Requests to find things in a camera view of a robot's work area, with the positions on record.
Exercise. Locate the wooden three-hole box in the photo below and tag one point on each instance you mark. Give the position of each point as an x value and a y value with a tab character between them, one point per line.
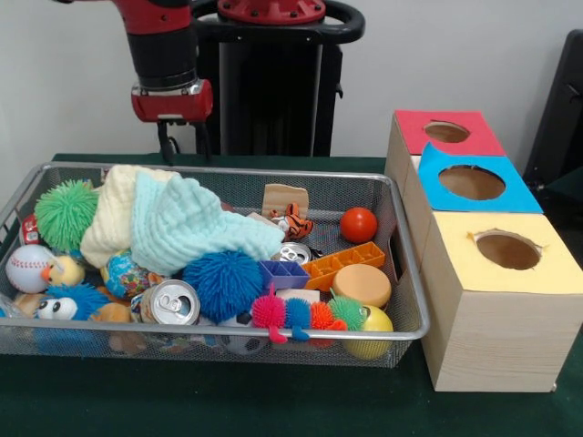
501	346

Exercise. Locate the shallow silver mesh bin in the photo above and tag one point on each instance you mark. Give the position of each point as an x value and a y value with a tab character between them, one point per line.
68	346

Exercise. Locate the red ball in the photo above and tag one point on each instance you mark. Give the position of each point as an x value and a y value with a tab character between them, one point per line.
359	224

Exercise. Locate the silver-top drink can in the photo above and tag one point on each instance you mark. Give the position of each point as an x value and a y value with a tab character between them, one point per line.
173	302

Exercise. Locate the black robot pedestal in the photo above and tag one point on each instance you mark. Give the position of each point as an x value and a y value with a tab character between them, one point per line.
273	91

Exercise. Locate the black upright panel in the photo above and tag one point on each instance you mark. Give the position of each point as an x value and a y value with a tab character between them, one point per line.
565	91

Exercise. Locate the yellow smiley ball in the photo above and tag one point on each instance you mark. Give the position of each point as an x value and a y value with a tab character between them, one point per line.
378	323

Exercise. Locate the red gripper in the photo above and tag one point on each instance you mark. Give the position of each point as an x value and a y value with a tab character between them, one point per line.
173	107

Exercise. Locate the round orange sponge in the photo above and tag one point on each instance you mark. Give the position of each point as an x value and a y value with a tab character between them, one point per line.
360	284

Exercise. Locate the green spiky rubber ball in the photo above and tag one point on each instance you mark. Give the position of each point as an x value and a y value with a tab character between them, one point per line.
64	214

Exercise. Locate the mint green cloth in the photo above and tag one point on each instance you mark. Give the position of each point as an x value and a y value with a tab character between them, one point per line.
191	227

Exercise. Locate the rainbow spiky caterpillar toy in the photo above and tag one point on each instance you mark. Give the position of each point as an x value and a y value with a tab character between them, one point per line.
268	311

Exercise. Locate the dark green table cloth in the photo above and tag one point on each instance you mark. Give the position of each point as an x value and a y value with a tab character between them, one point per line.
228	400

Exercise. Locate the blue spiky rubber ball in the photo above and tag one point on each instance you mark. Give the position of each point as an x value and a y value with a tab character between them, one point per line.
223	284

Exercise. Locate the cream knit cloth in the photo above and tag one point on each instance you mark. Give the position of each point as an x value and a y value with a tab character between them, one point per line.
109	214

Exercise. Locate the white baseball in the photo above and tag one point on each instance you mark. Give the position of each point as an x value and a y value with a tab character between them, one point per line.
25	268

